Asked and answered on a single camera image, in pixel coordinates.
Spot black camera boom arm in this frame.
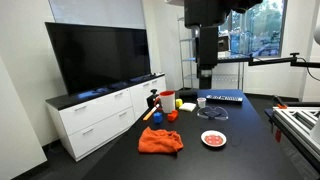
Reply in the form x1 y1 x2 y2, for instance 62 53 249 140
217 52 320 69

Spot orange block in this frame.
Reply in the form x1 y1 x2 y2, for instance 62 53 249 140
166 109 179 123

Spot white cup red inside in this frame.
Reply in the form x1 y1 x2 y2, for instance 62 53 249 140
159 90 176 114

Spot window with outdoor view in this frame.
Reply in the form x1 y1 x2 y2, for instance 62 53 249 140
218 0 288 58

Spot black orange bar clamp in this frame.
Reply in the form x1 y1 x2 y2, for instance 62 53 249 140
273 94 288 110

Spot black boom cable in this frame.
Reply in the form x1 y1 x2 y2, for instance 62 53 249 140
297 57 320 83

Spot black square device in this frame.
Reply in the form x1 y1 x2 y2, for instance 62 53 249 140
218 35 231 53

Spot black rectangular box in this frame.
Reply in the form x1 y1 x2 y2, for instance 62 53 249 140
175 88 199 99

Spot black clamp with knob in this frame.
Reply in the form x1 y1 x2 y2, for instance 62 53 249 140
146 88 161 110

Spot frosted wall panel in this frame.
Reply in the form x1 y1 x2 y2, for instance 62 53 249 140
48 0 147 30

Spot aluminium frame rails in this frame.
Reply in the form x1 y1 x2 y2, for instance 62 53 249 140
271 105 320 166

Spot small white red plate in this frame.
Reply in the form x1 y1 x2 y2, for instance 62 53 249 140
200 129 228 148

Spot large black television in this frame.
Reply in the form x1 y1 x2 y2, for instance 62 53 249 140
44 21 152 97

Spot white coffee pod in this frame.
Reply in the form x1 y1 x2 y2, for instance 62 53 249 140
196 97 207 109

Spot blue block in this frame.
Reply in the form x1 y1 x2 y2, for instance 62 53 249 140
152 111 164 125

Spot orange cloth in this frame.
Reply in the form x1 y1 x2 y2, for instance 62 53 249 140
137 126 185 155

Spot clear safety glasses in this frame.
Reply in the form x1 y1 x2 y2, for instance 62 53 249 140
196 105 230 121

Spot white cabinet black top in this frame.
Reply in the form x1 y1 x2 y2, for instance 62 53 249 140
45 73 167 163

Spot metal wire shelf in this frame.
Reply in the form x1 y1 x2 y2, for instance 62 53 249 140
178 14 245 91

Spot red tag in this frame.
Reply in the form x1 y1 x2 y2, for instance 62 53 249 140
274 129 282 144

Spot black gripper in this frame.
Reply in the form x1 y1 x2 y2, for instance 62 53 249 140
196 25 220 90

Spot black remote keyboard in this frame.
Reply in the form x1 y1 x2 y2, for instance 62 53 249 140
205 94 244 103

